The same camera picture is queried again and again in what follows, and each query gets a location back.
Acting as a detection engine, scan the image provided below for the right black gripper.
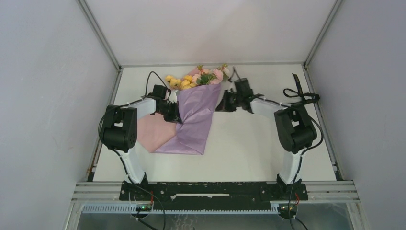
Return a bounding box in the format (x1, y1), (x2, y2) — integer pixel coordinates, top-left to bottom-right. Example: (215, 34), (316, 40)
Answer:
(214, 90), (242, 113)

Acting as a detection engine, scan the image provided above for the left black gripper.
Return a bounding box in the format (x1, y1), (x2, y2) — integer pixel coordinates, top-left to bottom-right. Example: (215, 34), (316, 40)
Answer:
(158, 101), (182, 125)

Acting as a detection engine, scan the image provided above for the purple pink wrapping paper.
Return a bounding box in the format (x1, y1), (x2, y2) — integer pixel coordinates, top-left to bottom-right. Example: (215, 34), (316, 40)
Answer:
(137, 83), (221, 155)

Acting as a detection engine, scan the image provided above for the fake flower bouquet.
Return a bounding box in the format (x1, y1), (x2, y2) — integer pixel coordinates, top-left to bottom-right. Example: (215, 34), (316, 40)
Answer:
(165, 64), (230, 91)

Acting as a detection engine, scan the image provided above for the black ribbon strap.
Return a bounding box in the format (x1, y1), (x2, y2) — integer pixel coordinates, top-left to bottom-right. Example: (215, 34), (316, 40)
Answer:
(282, 73), (321, 107)

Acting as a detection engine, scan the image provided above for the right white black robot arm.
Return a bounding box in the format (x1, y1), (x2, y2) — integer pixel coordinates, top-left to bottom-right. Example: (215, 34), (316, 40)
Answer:
(215, 78), (319, 199)

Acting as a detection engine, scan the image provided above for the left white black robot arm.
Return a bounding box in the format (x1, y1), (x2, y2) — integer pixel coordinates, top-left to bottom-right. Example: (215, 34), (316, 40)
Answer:
(98, 85), (183, 200)

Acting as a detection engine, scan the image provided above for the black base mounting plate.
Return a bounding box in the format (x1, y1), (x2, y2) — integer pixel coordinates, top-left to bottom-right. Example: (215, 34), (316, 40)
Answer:
(119, 182), (309, 212)

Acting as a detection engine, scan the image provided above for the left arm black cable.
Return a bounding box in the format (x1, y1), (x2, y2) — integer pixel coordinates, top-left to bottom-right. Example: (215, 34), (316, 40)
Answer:
(97, 71), (172, 230)

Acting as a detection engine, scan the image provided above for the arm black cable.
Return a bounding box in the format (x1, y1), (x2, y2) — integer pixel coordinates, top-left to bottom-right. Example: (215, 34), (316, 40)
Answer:
(97, 71), (172, 230)
(228, 67), (324, 230)

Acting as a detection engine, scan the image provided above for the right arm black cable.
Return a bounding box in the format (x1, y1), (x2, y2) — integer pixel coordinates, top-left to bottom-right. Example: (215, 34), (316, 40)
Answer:
(228, 67), (324, 230)

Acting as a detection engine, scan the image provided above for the white slotted cable duct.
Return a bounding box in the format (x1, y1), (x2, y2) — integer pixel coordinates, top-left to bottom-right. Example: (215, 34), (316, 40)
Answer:
(82, 203), (287, 214)

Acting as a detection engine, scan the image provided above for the aluminium frame rail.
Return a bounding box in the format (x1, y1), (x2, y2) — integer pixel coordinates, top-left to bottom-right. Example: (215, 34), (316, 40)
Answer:
(72, 181), (360, 203)

